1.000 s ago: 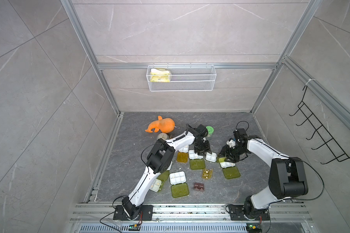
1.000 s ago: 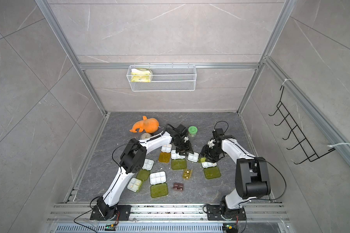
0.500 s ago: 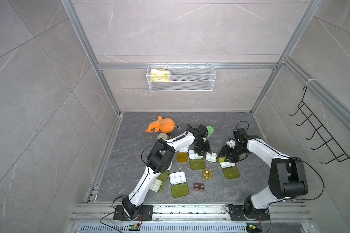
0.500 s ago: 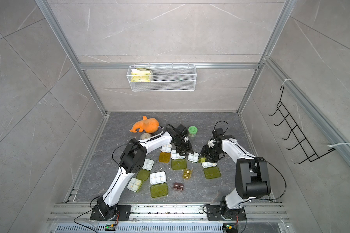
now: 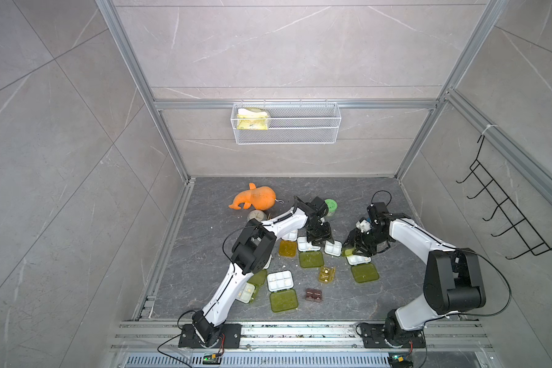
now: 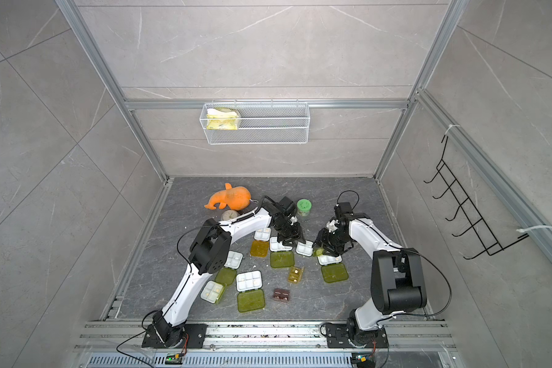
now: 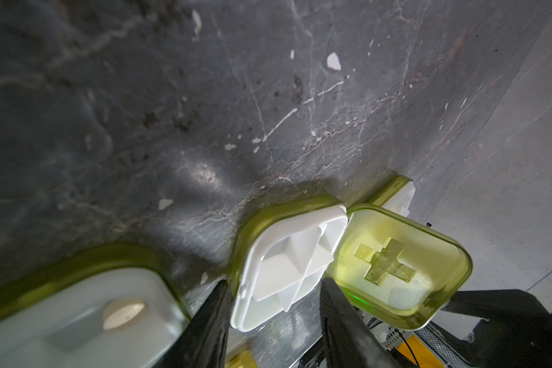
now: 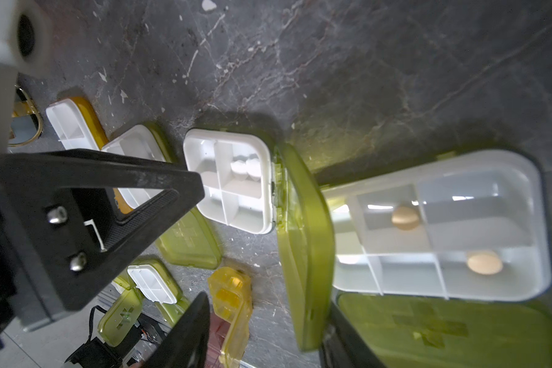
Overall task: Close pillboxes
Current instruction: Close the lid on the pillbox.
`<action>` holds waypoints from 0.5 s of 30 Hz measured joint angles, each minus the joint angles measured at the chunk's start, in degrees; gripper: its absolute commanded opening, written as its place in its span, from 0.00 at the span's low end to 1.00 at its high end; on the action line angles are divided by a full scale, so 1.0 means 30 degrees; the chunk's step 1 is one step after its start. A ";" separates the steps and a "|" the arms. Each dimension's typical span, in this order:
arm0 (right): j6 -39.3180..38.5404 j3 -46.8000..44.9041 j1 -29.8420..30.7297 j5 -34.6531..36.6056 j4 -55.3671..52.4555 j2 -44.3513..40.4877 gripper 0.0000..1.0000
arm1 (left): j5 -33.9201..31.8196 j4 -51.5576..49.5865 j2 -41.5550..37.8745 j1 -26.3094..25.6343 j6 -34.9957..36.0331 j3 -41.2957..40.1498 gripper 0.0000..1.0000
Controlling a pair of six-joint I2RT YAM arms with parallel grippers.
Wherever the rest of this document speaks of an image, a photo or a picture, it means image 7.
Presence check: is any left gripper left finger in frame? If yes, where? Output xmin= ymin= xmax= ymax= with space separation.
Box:
xmin=156 ymin=280 xmax=234 ymax=368

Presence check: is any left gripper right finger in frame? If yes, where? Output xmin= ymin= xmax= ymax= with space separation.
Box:
xmin=320 ymin=278 xmax=414 ymax=367

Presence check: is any small yellow clear pillbox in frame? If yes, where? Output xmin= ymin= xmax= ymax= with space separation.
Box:
xmin=225 ymin=351 xmax=258 ymax=368

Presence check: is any green lid six-cell pillbox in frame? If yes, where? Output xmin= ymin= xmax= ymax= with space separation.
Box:
xmin=0 ymin=243 xmax=191 ymax=367

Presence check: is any small green pillbox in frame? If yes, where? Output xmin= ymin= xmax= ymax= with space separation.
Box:
xmin=230 ymin=195 xmax=473 ymax=332

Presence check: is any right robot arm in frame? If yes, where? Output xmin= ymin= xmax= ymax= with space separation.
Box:
xmin=434 ymin=290 xmax=552 ymax=367

